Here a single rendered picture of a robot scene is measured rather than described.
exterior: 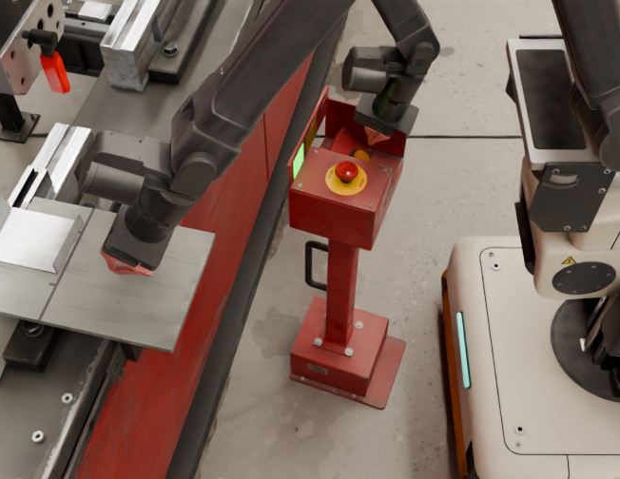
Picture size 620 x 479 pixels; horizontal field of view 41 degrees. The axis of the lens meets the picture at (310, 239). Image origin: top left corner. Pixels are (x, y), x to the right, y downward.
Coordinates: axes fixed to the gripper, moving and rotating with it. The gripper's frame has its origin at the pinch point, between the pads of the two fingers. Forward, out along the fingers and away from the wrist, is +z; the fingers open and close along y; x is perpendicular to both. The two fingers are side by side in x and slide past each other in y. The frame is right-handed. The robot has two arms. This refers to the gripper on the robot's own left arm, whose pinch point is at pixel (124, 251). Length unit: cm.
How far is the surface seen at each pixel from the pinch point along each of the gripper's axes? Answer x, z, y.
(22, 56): -21.4, -9.1, -12.5
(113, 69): -11.3, 20.1, -41.3
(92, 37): -17, 33, -56
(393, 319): 80, 73, -57
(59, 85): -16.3, -6.4, -13.4
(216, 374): 44, 89, -29
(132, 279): 2.8, 2.4, 1.9
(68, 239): -6.4, 5.9, -1.2
